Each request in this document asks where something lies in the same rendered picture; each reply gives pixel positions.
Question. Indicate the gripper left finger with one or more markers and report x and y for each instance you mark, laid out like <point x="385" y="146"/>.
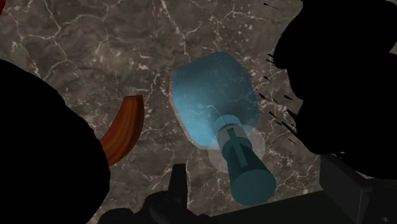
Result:
<point x="177" y="186"/>

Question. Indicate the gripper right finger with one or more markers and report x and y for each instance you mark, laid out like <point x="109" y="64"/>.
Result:
<point x="344" y="192"/>

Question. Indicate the brown wooden curved thing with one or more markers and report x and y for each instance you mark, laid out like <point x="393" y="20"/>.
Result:
<point x="125" y="130"/>

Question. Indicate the blue bottle with teal cap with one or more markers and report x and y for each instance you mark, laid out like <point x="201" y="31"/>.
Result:
<point x="214" y="99"/>

